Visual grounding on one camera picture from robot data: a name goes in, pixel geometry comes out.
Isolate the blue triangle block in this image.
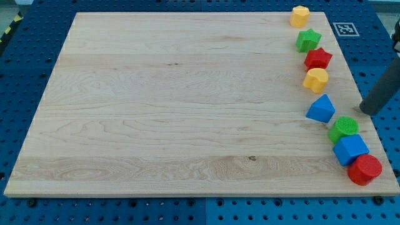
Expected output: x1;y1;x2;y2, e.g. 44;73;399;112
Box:
306;94;336;123

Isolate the light wooden board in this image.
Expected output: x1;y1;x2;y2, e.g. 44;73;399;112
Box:
4;12;399;198

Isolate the yellow heart block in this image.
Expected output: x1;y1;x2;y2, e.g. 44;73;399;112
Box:
302;68;329;94

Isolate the green star block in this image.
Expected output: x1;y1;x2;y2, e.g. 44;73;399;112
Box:
296;29;322;53

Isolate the red star block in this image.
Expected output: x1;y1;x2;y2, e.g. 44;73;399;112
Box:
304;47;333;70

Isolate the yellow hexagon block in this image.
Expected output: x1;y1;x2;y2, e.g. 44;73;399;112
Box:
289;6;310;28

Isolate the green cylinder block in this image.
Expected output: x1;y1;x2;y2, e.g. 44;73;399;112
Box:
328;116;359;144

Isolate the blue cube block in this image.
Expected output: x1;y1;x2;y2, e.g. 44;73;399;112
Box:
332;134;369;166

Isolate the white fiducial marker tag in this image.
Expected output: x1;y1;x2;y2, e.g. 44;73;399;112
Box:
333;22;359;37

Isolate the red cylinder block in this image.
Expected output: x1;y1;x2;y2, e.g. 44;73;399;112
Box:
347;154;383;186

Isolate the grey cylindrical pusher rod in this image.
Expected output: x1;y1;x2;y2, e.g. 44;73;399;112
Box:
359;56;399;116

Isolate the black yellow hazard tape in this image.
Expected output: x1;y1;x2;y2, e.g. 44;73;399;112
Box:
1;11;24;44

